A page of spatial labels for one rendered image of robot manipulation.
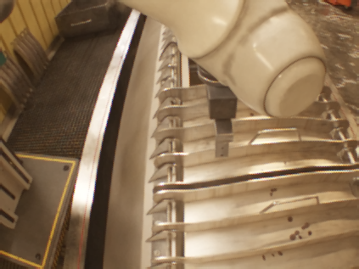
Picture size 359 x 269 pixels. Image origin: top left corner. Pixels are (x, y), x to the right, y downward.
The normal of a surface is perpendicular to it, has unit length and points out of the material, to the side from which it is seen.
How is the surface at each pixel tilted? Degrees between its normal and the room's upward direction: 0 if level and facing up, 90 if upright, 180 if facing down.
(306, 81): 99
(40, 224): 0
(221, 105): 90
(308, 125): 90
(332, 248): 8
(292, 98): 95
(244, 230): 7
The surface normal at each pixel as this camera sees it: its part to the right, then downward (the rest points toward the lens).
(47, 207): -0.09, -0.65
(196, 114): 0.00, 0.76
